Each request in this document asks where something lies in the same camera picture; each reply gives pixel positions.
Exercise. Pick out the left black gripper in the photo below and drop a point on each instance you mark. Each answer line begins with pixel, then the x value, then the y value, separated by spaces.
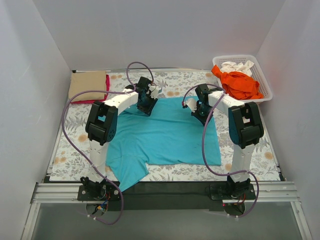
pixel 146 105

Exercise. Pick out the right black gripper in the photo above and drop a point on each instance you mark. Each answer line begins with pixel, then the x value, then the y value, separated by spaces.
pixel 202 115

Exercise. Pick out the turquoise t shirt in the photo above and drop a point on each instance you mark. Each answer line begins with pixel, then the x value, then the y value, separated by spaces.
pixel 165 146

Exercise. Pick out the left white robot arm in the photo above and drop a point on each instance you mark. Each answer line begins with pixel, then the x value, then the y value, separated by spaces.
pixel 101 128

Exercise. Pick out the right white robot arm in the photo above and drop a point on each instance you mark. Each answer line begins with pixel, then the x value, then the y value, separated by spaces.
pixel 245 131

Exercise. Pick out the floral table mat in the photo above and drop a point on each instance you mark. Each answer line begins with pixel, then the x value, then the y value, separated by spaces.
pixel 67 165

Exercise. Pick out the orange t shirt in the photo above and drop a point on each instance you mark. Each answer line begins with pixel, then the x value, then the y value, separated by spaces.
pixel 238 85

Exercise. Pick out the folded magenta t shirt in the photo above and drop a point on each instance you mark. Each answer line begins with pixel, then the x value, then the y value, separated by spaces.
pixel 107 83

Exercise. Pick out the white t shirt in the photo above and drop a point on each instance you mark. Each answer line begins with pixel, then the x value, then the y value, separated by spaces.
pixel 230 66

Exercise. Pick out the white plastic basket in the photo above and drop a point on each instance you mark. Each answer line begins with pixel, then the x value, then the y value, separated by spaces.
pixel 257 72

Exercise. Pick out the folded tan t shirt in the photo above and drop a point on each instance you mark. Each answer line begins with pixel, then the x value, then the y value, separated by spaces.
pixel 88 81

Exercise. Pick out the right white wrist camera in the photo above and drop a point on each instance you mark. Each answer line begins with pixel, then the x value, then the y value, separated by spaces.
pixel 190 103

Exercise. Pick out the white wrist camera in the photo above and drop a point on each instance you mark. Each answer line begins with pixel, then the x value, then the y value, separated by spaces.
pixel 190 103
pixel 154 91

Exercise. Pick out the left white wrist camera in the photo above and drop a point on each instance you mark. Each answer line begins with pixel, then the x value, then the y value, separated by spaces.
pixel 154 91

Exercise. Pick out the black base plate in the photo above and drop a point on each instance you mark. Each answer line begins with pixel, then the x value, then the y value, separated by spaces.
pixel 115 201

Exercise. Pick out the aluminium frame rail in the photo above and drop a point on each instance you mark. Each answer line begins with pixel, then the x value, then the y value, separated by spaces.
pixel 267 191

